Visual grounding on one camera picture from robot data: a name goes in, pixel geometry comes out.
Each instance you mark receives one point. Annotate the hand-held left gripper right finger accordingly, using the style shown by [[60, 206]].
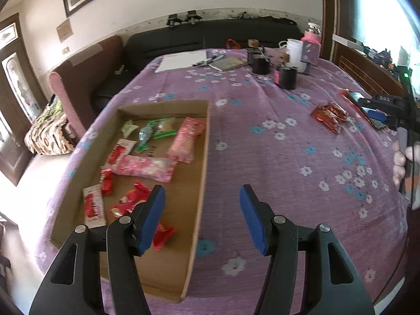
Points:
[[254, 223]]

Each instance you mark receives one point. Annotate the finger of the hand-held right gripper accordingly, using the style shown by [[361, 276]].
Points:
[[377, 115]]

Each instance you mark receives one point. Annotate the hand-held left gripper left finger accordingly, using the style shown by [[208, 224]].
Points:
[[151, 223]]

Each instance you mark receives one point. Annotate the small red snack packet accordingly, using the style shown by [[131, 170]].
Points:
[[164, 236]]

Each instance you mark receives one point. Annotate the red packet with figure print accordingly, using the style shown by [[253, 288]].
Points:
[[123, 208]]

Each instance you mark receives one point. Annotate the large red gold-print packet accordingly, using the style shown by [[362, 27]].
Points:
[[329, 116], [141, 192]]

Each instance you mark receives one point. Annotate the cardboard box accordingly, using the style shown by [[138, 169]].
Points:
[[187, 203]]

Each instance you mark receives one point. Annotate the pink and white snack packet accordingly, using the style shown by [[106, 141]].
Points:
[[144, 167]]

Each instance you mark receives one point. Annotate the white and red snack packet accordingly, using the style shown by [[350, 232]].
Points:
[[94, 205], [119, 151]]

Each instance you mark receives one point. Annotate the small red candy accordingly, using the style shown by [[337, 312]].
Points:
[[106, 182]]

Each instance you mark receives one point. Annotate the green candy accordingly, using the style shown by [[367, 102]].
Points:
[[146, 136]]

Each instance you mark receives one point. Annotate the green and beige snack packet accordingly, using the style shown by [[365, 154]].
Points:
[[165, 128]]

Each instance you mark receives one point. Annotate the green and white snack packet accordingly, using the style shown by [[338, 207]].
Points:
[[129, 128]]

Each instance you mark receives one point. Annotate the person's right hand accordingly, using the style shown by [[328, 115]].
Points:
[[399, 167]]

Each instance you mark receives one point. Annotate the black smartphone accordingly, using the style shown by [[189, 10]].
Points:
[[357, 100]]

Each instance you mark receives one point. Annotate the dark wooden cabinet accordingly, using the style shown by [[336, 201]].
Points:
[[361, 69]]

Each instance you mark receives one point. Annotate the clutter on cabinet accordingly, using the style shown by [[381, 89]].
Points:
[[385, 57]]

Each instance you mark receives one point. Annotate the purple floral tablecloth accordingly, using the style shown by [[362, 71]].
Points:
[[269, 157]]

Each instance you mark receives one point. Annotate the black cylinder holder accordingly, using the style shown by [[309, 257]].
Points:
[[261, 64], [286, 78]]

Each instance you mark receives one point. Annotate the pink bottle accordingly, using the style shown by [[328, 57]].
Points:
[[311, 39]]

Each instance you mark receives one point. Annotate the white plastic cup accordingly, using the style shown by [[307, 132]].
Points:
[[294, 55]]

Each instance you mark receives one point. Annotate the patterned blanket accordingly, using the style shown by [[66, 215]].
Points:
[[46, 131]]

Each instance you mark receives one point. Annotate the brown tape roll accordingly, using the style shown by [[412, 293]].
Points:
[[253, 44]]

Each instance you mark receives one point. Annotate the grey notebook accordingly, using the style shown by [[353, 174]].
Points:
[[231, 63]]

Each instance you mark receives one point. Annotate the maroon armchair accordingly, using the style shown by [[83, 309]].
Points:
[[88, 78]]

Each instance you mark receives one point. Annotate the orange object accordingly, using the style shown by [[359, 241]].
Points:
[[232, 43]]

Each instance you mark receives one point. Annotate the white paper sheet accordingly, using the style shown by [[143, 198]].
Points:
[[182, 61]]

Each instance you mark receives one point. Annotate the black marker pens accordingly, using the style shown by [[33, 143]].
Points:
[[205, 61]]

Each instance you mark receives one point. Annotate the black sofa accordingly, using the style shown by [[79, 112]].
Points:
[[164, 41]]

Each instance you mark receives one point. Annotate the dark wooden glass door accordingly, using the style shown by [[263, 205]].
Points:
[[16, 98]]

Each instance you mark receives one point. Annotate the black clamps on sofa back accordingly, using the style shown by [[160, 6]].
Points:
[[183, 18]]

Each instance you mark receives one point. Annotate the small wall plaque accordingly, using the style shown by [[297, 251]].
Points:
[[64, 30]]

